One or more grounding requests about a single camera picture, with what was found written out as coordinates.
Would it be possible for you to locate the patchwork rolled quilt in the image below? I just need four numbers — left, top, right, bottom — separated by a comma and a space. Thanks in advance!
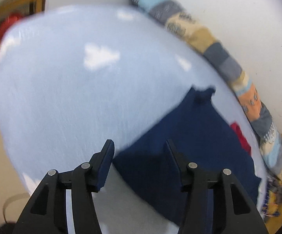
129, 0, 282, 179

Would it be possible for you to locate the navy jacket with red collar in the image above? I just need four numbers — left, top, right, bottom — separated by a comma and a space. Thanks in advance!
113, 88, 260, 225

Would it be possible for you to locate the patterned crumpled clothes pile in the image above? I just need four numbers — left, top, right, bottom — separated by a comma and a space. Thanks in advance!
261, 173, 282, 217

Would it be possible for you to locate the light blue cloud bedsheet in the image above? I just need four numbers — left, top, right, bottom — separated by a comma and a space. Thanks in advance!
0, 4, 269, 234

